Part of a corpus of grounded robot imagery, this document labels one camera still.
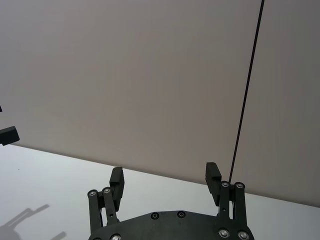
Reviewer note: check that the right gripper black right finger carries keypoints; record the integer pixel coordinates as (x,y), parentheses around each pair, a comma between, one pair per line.
(212,185)

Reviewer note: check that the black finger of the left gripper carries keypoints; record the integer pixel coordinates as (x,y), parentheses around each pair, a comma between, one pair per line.
(9,136)

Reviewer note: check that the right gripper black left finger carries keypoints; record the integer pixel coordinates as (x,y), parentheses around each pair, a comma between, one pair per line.
(117,185)

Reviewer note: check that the white table cloth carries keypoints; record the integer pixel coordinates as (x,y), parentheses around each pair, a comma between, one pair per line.
(50,175)

